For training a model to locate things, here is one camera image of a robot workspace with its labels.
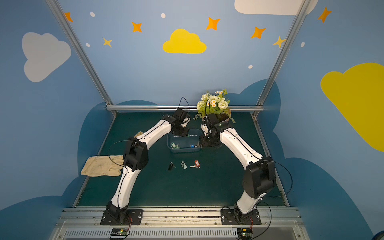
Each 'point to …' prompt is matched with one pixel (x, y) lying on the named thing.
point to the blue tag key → (192, 146)
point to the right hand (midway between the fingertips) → (206, 142)
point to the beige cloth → (104, 165)
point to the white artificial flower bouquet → (213, 102)
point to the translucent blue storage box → (189, 143)
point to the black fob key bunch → (171, 165)
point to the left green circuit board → (119, 232)
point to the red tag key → (197, 164)
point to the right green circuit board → (245, 233)
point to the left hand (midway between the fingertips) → (186, 131)
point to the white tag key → (183, 164)
